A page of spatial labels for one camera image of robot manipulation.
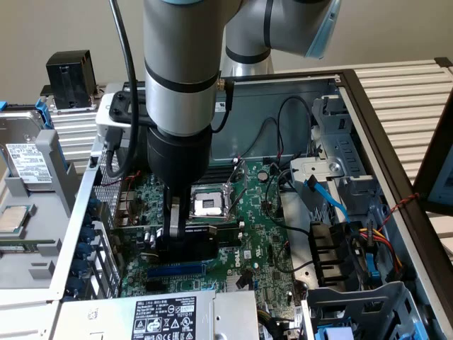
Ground open grey PC case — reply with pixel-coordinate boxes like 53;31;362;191
49;69;453;340

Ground yellow purple wire bundle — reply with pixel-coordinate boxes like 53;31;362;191
257;308;286;329

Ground red black twisted wire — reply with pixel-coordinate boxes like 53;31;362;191
120;171;143;185
379;192;421;228

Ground black gripper signal cable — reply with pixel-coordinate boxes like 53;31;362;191
211;78;235;135

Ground blue disk carrier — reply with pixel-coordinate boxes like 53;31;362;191
0;98;55;130

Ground silver CPU socket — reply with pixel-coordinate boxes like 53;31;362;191
189;184;237;225

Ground black box-shaped cooler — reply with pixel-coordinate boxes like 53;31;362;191
40;49;102;115

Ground dark framed monitor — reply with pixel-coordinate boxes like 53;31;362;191
411;94;453;216

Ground green loose RAM stick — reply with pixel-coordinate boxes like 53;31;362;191
0;239;59;251

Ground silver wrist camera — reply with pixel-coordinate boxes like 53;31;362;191
94;92;132;147

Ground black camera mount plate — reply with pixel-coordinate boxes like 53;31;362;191
108;91;153;128

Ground black looped wire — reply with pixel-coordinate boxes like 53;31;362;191
276;95;314;159
242;117;280;159

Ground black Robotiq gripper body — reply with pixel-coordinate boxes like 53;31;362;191
146;124;214;213

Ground silver CPU chip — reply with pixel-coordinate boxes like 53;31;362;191
0;204;30;234

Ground blue SATA wire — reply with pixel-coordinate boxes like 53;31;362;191
303;174;352;224

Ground silver network port block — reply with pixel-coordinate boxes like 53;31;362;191
118;191;137;217

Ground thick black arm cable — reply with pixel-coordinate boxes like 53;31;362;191
105;0;142;182

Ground black wire plug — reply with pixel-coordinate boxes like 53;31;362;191
234;269;255;290

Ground silver power supply with label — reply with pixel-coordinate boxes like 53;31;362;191
52;289;262;340

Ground black table corner cap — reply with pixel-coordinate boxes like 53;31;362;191
434;56;453;76

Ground silver hard disk with label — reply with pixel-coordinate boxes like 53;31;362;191
0;108;54;187

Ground silver drive latch plate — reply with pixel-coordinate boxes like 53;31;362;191
289;157;345;187

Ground grey metal disk bay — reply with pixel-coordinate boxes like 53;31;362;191
304;281;428;340

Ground yellow red power wires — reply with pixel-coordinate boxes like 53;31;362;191
356;226;405;274

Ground grey parts rack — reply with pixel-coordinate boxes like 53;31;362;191
0;98;93;302

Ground green GPU with black cooler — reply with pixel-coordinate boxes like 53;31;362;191
108;222;219;265

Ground metal socket cover frame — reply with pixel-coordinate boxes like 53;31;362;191
224;158;249;201

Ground green Dell motherboard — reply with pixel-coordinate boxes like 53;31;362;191
118;161;307;322

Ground grey metal drive cage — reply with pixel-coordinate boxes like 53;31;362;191
310;93;385;222

